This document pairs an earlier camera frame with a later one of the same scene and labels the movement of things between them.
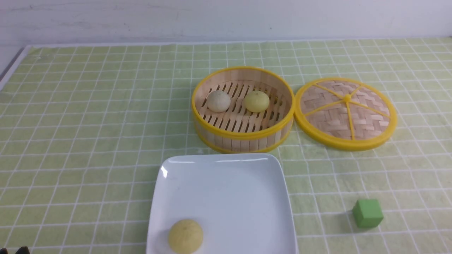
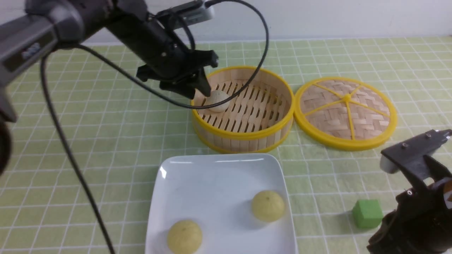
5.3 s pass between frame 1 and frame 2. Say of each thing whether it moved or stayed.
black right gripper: moved
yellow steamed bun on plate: stayed
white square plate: stayed
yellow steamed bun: moved
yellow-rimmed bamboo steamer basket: stayed
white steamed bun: stayed
